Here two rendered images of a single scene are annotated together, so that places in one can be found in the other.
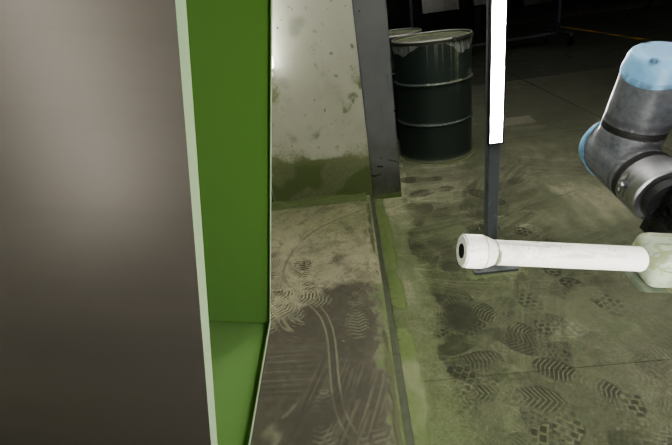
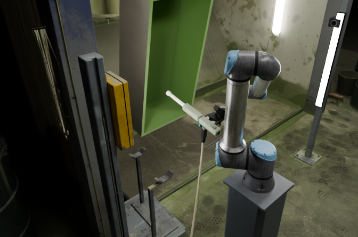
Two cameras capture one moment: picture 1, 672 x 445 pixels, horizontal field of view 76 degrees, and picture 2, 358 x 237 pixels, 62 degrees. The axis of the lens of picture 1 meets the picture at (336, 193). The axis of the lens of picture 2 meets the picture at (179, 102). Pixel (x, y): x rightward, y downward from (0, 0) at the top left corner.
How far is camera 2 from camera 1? 1.85 m
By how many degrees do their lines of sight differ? 41
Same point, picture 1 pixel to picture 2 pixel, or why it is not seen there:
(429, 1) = not seen: outside the picture
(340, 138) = (298, 75)
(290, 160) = not seen: hidden behind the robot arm
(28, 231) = (133, 66)
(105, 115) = (140, 58)
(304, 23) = (299, 18)
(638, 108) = not seen: hidden behind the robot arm
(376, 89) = (322, 60)
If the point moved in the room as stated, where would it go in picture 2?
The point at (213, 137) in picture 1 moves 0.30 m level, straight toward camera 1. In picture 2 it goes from (190, 59) to (172, 71)
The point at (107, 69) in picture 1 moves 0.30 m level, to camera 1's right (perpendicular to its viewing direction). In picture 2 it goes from (141, 55) to (170, 66)
